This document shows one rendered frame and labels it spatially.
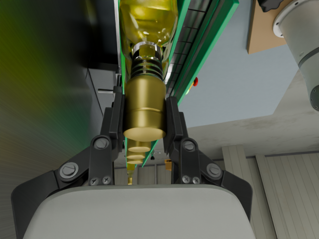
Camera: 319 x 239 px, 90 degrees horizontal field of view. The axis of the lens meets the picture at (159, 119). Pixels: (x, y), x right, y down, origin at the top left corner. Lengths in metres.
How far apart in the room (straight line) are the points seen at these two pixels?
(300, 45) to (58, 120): 0.56
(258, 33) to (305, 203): 7.28
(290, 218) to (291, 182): 1.14
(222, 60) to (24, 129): 0.66
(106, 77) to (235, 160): 4.92
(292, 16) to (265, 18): 0.06
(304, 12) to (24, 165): 0.64
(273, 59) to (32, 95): 0.78
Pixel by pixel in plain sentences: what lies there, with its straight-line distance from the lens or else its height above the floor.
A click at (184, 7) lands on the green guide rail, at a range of 0.30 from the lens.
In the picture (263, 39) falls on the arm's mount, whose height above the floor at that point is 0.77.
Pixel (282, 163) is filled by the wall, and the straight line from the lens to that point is 7.66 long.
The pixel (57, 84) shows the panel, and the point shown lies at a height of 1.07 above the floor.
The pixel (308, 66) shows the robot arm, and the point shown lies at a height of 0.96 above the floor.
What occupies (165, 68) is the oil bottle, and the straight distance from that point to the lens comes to 0.21.
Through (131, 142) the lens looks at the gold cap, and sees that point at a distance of 0.23.
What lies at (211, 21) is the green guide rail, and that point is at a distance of 0.38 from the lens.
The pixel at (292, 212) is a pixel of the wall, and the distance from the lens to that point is 7.60.
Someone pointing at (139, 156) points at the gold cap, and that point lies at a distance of 0.28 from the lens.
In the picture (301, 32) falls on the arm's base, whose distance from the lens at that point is 0.57.
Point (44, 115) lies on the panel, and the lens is 0.25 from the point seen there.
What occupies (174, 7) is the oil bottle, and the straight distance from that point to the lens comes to 0.18.
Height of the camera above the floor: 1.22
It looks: 24 degrees down
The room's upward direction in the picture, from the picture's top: 179 degrees clockwise
